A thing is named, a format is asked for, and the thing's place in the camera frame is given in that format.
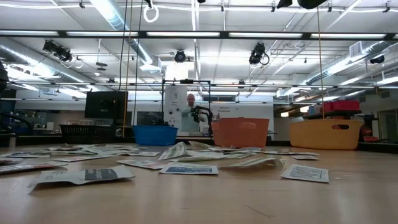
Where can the white packet dark print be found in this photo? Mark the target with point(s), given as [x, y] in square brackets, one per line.
[306, 173]
[93, 175]
[276, 152]
[306, 153]
[143, 153]
[7, 161]
[66, 148]

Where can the white packet red square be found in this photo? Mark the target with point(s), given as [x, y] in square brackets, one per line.
[77, 158]
[304, 157]
[143, 164]
[28, 167]

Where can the small black robot arm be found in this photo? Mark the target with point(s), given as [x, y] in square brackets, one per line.
[199, 112]

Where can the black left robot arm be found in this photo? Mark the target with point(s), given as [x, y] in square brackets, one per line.
[2, 77]

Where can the red storage boxes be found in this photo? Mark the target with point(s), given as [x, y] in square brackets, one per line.
[345, 105]

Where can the yellow plastic bin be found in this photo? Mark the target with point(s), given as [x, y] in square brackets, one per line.
[323, 137]

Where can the orange plastic bin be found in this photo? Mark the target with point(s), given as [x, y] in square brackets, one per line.
[239, 133]

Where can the green striped white packet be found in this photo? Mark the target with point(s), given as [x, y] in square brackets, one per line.
[199, 144]
[174, 151]
[71, 152]
[242, 153]
[255, 161]

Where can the person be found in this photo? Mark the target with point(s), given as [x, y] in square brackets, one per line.
[186, 123]

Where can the black crossbar with lights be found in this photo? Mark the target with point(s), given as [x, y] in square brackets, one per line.
[141, 34]

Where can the blue plastic bin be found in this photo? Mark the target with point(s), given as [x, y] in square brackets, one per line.
[155, 135]

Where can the white packet blue print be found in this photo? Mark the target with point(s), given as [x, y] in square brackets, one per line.
[104, 151]
[189, 170]
[25, 154]

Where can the black monitor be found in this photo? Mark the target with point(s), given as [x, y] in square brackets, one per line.
[105, 105]

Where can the black mesh basket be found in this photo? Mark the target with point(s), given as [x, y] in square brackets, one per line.
[87, 134]

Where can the silver ceiling air duct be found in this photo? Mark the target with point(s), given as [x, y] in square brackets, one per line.
[342, 65]
[113, 17]

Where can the black overhead camera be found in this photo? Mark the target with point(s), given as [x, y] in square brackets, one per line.
[377, 59]
[57, 49]
[180, 56]
[257, 53]

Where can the wall shelf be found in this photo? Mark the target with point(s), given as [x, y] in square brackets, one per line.
[332, 112]

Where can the black frame stand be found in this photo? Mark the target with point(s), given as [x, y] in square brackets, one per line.
[186, 81]

